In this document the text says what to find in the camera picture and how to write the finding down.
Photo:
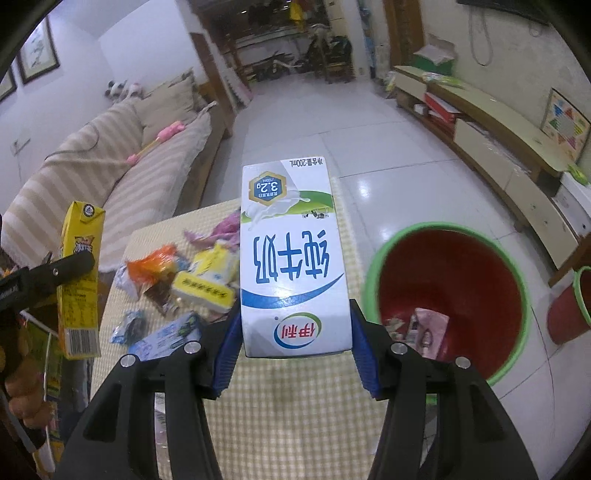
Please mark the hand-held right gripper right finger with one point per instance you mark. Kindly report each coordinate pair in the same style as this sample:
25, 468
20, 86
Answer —
364, 350

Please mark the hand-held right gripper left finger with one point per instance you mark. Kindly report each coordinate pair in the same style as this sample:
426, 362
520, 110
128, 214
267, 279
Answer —
226, 364

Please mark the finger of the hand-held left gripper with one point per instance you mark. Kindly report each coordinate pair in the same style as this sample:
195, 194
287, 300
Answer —
64, 270

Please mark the yellow juice carton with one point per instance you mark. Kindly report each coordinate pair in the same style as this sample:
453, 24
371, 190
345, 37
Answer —
76, 286

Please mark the white blue milk carton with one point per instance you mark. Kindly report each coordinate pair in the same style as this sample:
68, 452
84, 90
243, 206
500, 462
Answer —
291, 258

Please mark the red bin with green rim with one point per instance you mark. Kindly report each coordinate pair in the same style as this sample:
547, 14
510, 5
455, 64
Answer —
461, 277

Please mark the white blue crumpled wrapper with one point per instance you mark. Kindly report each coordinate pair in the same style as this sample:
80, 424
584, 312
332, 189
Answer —
124, 281

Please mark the pale pink packet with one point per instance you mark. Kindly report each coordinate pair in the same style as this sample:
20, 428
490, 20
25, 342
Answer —
429, 330

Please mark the light blue flat box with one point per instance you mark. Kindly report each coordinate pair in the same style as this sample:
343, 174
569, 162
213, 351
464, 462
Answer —
166, 332

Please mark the yellow snack packet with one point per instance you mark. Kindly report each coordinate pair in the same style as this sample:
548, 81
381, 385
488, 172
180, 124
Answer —
198, 288

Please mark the dark blue crumpled packet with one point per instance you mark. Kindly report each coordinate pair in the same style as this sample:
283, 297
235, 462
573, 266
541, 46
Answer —
131, 325

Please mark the orange plastic wrapper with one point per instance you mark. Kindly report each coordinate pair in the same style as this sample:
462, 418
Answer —
152, 265

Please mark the brown snack wrapper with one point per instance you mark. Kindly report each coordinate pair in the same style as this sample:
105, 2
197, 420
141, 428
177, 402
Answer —
159, 293

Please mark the yellow tissue pack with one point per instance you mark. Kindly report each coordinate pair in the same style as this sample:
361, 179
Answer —
214, 263

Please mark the beige striped sofa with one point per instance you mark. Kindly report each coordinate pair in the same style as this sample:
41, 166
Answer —
152, 184

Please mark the colourful printed package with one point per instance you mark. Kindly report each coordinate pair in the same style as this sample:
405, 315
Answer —
32, 392

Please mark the purple pink plastic wrapper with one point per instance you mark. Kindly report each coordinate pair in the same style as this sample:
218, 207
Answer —
226, 226

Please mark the pink toy wand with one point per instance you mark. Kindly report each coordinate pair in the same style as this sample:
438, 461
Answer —
168, 131

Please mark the black white plush toy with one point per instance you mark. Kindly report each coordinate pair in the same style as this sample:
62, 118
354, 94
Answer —
115, 90

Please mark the pink white plush toy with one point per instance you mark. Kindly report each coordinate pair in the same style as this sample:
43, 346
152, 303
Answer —
135, 90

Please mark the beige sofa cushion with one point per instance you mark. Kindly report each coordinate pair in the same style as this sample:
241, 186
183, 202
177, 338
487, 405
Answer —
171, 101

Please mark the small red bin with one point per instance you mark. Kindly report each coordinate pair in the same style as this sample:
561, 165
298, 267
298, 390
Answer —
568, 314

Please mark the long low TV cabinet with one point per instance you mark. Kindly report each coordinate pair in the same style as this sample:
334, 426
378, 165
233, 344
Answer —
508, 138

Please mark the red folder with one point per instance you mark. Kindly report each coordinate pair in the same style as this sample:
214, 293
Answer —
441, 106

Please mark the white cardboard box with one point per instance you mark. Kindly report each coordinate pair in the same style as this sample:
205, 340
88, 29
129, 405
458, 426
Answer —
575, 203

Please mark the wooden chair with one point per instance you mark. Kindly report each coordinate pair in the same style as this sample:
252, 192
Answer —
339, 62

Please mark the green white box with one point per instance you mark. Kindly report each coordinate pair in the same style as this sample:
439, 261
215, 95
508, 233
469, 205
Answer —
431, 57

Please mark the colourful checkers board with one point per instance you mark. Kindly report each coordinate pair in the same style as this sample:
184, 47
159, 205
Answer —
565, 122

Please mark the small framed wall picture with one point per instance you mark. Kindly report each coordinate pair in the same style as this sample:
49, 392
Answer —
7, 85

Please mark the large framed wall picture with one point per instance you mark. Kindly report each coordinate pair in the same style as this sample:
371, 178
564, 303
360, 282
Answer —
39, 48

